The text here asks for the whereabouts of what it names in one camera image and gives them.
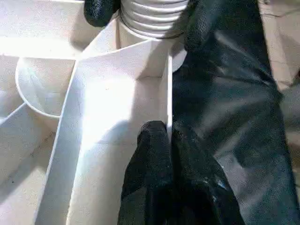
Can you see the white plastic table leg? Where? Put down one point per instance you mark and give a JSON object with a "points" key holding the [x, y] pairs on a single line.
{"points": [[150, 18]]}

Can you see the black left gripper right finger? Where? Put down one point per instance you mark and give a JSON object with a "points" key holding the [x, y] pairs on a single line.
{"points": [[201, 187]]}

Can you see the black mat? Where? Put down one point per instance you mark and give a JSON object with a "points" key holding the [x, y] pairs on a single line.
{"points": [[243, 117]]}

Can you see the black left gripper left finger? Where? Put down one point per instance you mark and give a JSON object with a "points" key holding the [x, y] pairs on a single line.
{"points": [[147, 187]]}

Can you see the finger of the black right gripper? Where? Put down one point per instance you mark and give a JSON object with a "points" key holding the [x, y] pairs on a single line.
{"points": [[99, 11], [202, 23]]}

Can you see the white plastic table top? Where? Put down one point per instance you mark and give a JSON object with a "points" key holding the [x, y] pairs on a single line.
{"points": [[103, 103]]}

